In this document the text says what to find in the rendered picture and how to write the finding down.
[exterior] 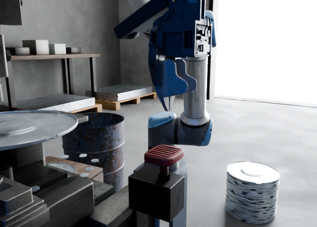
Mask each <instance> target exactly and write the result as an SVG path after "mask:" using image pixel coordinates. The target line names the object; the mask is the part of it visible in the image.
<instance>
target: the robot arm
mask: <svg viewBox="0 0 317 227"><path fill-rule="evenodd" d="M128 2H129V3H130V5H131V7H132V9H133V11H134V13H132V14H131V15H130V16H128V17H127V18H126V19H124V20H123V21H122V22H120V23H119V24H118V25H116V26H115V27H114V32H115V34H116V37H117V39H119V40H133V39H135V38H136V37H137V36H139V35H140V34H144V35H145V36H146V37H147V38H148V39H149V55H148V64H149V70H150V76H151V79H152V84H153V85H154V87H155V91H156V93H157V95H158V98H159V100H160V102H161V104H162V106H163V108H164V110H165V111H166V112H162V113H157V114H154V115H152V116H150V117H149V119H148V151H149V150H150V149H152V148H154V147H156V146H158V145H169V146H174V147H175V145H190V146H198V147H200V146H207V145H209V143H210V139H211V135H212V128H213V119H211V118H210V117H209V114H208V112H206V94H207V65H208V56H209V55H211V53H212V48H214V47H216V46H217V33H216V22H215V15H214V13H213V12H212V11H210V10H205V3H206V0H128ZM164 58H166V59H168V60H165V61H164ZM181 58H183V59H181ZM180 94H184V111H183V112H182V113H181V115H180V117H176V114H175V113H173V112H168V111H170V110H171V108H172V106H173V103H174V99H175V95H180Z"/></svg>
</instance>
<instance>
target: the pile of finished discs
mask: <svg viewBox="0 0 317 227"><path fill-rule="evenodd" d="M46 164H48V165H51V166H54V167H57V168H60V169H63V170H66V171H69V172H72V173H75V174H76V173H77V172H76V169H75V167H73V166H71V165H67V166H66V165H65V163H46ZM63 166H66V167H63Z"/></svg>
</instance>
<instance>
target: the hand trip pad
mask: <svg viewBox="0 0 317 227"><path fill-rule="evenodd" d="M183 156H184V151H183V149H181V148H178V147H174V146H169V145H158V146H156V147H154V148H152V149H150V150H149V151H147V152H145V154H144V160H145V161H146V162H147V163H150V164H154V165H158V166H160V174H162V175H166V174H168V167H170V166H172V165H174V164H175V163H176V162H178V161H179V160H180V159H181V158H182V157H183Z"/></svg>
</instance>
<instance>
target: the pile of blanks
mask: <svg viewBox="0 0 317 227"><path fill-rule="evenodd" d="M279 179H280V178H279ZM279 179H278V180H277V181H275V182H273V183H269V184H259V183H258V184H254V183H248V182H244V181H241V180H239V179H237V178H235V177H233V176H231V175H230V174H229V173H228V170H227V172H226V192H225V209H226V211H227V212H228V213H229V214H230V215H231V216H232V217H234V218H235V219H237V220H240V221H242V222H243V221H244V222H245V223H250V224H265V223H269V222H271V221H272V220H273V219H274V218H275V215H276V208H277V199H278V187H279V184H280V182H279Z"/></svg>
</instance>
